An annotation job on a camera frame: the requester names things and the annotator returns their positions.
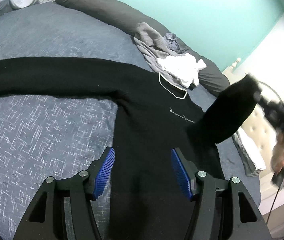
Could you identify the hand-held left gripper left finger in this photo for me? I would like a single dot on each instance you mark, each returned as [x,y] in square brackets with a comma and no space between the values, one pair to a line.
[104,172]

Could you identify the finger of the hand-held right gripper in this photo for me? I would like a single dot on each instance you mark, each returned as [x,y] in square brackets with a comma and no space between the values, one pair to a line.
[261,98]

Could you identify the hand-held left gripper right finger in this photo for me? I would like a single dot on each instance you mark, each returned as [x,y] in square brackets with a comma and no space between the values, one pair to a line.
[181,175]

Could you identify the black sweater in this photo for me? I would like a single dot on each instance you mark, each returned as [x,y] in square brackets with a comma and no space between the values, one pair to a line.
[157,130]

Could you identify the cream tufted headboard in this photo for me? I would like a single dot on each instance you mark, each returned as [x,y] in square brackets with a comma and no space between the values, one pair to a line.
[256,125]

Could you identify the grey folded garment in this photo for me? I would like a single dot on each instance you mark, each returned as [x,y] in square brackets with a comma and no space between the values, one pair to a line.
[244,161]

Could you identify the white crumpled shirt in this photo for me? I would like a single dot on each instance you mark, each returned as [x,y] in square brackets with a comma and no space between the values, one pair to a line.
[179,67]

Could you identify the blue patterned garment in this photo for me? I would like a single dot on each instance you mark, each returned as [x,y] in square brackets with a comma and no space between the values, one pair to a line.
[171,40]

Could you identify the grey knit garment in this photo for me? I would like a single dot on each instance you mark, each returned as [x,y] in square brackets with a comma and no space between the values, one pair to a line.
[147,45]

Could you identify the dark grey long pillow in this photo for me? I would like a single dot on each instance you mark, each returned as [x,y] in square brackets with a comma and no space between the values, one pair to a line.
[102,7]

